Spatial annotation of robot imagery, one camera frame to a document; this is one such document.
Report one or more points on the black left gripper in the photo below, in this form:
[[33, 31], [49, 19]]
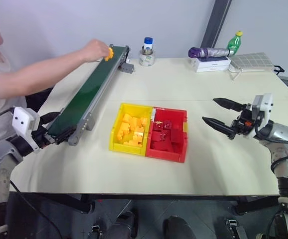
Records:
[[41, 138]]

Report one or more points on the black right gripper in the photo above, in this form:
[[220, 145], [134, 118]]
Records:
[[244, 122]]

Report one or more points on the yellow gear toy block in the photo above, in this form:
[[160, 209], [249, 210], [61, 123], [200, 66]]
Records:
[[108, 54]]

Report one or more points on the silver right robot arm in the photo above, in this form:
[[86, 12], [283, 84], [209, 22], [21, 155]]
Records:
[[285, 135]]

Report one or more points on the person right forearm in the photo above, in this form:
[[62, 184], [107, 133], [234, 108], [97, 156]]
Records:
[[46, 71]]

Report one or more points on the grey plastic box device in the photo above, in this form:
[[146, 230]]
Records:
[[127, 67]]

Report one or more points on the person right hand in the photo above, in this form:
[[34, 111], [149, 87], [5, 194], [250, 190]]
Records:
[[94, 49]]

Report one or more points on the white flat box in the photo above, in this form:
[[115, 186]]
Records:
[[212, 69]]

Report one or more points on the white box dark blue lid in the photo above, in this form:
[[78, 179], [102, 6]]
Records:
[[212, 61]]

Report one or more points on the grey checked mat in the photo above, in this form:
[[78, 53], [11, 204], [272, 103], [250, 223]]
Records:
[[253, 59]]

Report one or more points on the purple folded umbrella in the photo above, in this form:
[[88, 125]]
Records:
[[208, 52]]

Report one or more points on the yellow plastic bin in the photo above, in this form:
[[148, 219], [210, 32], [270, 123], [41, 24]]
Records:
[[116, 147]]

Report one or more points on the red toy block yellow marks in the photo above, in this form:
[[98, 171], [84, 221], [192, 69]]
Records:
[[158, 126]]

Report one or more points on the black clip object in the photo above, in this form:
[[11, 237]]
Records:
[[279, 70]]

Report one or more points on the green bottle yellow cap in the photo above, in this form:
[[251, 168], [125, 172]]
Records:
[[234, 43]]

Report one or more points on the red plastic bin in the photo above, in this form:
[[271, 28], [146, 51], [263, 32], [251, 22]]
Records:
[[163, 155]]

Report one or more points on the dark grey slanted pillar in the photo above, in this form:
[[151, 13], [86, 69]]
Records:
[[217, 22]]

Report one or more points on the white tape roll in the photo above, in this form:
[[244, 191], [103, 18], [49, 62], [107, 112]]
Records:
[[146, 61]]

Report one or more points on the white bottle blue cap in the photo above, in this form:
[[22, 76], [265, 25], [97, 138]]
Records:
[[148, 44]]

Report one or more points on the dark rounded shape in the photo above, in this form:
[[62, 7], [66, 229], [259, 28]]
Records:
[[124, 225], [178, 227]]

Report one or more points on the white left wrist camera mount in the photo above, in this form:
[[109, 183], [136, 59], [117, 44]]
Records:
[[22, 122]]

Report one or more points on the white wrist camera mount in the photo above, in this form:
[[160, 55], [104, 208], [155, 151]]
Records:
[[22, 122], [265, 102]]

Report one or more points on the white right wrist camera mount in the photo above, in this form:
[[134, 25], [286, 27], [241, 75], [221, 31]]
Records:
[[265, 102]]

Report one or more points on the green conveyor belt grey frame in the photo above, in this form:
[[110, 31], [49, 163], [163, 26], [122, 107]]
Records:
[[91, 84]]

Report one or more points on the black table frame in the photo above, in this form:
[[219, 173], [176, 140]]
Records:
[[84, 201]]

